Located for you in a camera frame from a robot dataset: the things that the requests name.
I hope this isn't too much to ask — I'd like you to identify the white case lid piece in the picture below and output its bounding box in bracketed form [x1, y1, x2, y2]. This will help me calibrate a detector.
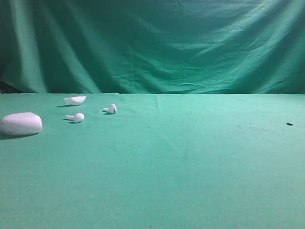
[63, 96, 86, 106]

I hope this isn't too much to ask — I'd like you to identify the green table cloth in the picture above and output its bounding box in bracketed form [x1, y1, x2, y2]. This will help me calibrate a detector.
[0, 94, 305, 229]

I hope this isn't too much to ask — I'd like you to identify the white earbud near case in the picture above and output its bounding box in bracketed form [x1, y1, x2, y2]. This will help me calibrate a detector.
[65, 113, 84, 123]

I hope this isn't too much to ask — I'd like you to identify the green backdrop cloth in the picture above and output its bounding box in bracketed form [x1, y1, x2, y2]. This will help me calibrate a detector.
[0, 0, 305, 94]

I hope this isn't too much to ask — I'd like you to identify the white earbud with dark tip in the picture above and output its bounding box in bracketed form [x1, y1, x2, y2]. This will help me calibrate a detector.
[103, 104, 117, 114]

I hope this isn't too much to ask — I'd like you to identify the white earbud charging case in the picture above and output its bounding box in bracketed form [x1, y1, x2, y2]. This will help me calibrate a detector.
[0, 112, 43, 136]

